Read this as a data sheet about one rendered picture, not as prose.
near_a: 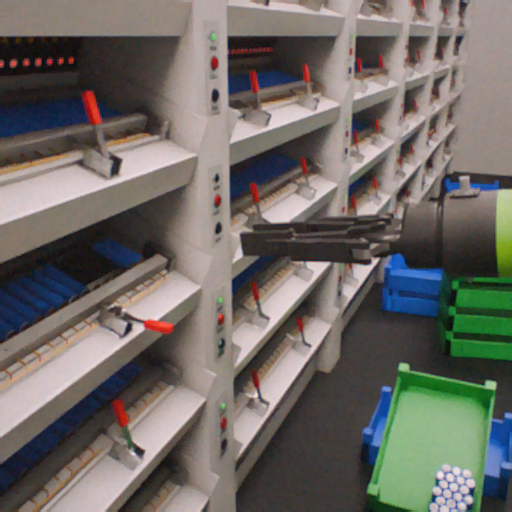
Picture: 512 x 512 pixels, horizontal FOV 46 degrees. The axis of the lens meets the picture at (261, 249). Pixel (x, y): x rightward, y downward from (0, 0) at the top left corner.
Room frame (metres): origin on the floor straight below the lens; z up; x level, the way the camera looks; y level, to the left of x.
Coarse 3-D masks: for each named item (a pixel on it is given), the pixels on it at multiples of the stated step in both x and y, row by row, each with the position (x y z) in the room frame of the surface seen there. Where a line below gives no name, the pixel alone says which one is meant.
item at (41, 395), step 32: (128, 224) 0.86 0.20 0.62; (192, 256) 0.82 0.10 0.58; (160, 288) 0.77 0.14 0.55; (192, 288) 0.80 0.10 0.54; (96, 320) 0.66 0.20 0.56; (160, 320) 0.71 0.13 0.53; (64, 352) 0.59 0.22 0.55; (96, 352) 0.61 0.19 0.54; (128, 352) 0.66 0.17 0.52; (0, 384) 0.52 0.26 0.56; (32, 384) 0.53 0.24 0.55; (64, 384) 0.55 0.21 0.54; (96, 384) 0.61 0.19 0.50; (0, 416) 0.48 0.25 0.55; (32, 416) 0.50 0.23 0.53; (0, 448) 0.47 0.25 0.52
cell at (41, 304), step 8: (8, 288) 0.65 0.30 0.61; (16, 288) 0.65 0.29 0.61; (24, 288) 0.65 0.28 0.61; (16, 296) 0.64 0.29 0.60; (24, 296) 0.64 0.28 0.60; (32, 296) 0.64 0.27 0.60; (32, 304) 0.63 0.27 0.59; (40, 304) 0.63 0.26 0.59; (48, 304) 0.64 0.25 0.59; (40, 312) 0.63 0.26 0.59; (48, 312) 0.63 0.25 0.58
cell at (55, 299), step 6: (24, 276) 0.68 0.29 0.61; (18, 282) 0.67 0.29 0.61; (24, 282) 0.67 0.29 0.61; (30, 282) 0.67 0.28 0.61; (36, 282) 0.67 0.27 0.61; (30, 288) 0.66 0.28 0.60; (36, 288) 0.66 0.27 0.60; (42, 288) 0.66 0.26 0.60; (36, 294) 0.66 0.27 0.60; (42, 294) 0.66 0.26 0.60; (48, 294) 0.66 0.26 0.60; (54, 294) 0.66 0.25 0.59; (48, 300) 0.65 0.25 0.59; (54, 300) 0.65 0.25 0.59; (60, 300) 0.65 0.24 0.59; (54, 306) 0.65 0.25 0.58
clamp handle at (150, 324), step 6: (120, 312) 0.65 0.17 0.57; (120, 318) 0.65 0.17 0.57; (126, 318) 0.65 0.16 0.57; (132, 318) 0.65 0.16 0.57; (138, 318) 0.65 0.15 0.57; (138, 324) 0.64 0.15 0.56; (144, 324) 0.64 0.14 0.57; (150, 324) 0.63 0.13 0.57; (156, 324) 0.63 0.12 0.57; (162, 324) 0.63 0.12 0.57; (168, 324) 0.63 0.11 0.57; (156, 330) 0.63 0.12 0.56; (162, 330) 0.63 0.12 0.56; (168, 330) 0.62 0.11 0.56
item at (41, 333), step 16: (160, 256) 0.81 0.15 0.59; (128, 272) 0.75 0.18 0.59; (144, 272) 0.76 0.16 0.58; (112, 288) 0.70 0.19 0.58; (128, 288) 0.73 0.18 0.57; (80, 304) 0.65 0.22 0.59; (96, 304) 0.66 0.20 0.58; (128, 304) 0.70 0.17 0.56; (48, 320) 0.60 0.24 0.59; (64, 320) 0.61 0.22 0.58; (80, 320) 0.64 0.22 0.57; (16, 336) 0.56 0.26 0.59; (32, 336) 0.57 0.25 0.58; (48, 336) 0.59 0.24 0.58; (64, 336) 0.60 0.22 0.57; (0, 352) 0.54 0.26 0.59; (16, 352) 0.54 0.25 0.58; (0, 368) 0.53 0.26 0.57; (32, 368) 0.55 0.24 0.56
